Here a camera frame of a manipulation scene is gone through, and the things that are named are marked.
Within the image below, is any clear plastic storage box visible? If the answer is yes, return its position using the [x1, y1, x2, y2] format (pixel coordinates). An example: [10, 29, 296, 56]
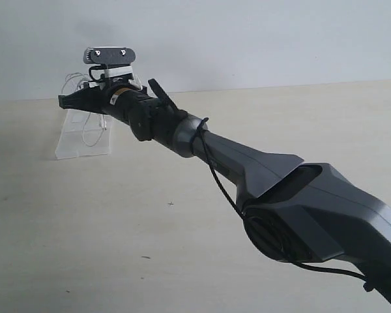
[55, 110, 113, 160]

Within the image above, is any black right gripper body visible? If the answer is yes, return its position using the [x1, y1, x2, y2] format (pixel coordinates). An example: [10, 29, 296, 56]
[84, 85, 150, 123]

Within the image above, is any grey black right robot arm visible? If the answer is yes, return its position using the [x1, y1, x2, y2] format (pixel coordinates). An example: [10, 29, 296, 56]
[58, 80, 391, 304]

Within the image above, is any white earphone cable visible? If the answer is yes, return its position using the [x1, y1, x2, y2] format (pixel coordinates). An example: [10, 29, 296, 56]
[60, 72, 109, 147]

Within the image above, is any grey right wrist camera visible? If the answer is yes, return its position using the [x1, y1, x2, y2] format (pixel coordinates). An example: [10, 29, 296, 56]
[83, 46, 136, 89]

